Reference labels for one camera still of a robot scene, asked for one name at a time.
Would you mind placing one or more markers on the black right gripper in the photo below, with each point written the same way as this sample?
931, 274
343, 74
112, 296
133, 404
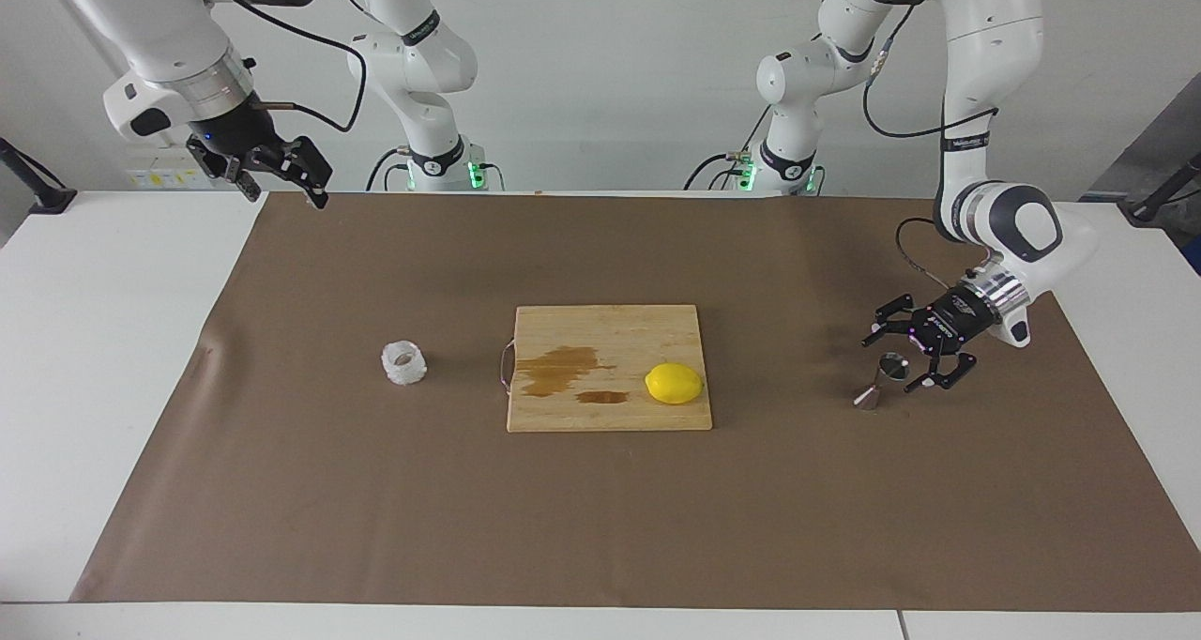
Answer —
235, 138

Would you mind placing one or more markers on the brown paper table mat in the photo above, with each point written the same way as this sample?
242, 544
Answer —
281, 509

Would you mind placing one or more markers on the white wall socket box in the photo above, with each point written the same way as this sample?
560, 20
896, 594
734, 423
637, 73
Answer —
155, 173

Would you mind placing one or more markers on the steel double jigger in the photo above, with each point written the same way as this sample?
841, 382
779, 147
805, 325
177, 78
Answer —
887, 370

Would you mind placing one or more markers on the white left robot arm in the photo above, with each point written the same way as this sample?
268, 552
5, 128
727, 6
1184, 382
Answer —
995, 49

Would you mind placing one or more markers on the black camera stand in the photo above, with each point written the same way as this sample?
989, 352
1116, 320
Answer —
38, 190
1159, 199

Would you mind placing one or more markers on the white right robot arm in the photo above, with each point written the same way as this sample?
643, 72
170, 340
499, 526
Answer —
159, 30

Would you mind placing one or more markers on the wooden cutting board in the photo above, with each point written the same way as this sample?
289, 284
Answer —
619, 340

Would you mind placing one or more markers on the blue plastic item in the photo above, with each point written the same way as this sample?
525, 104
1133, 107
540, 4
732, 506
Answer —
1194, 255

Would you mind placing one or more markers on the yellow lemon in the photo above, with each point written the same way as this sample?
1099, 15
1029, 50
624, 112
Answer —
674, 384

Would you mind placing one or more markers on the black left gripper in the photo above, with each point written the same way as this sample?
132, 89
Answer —
957, 323

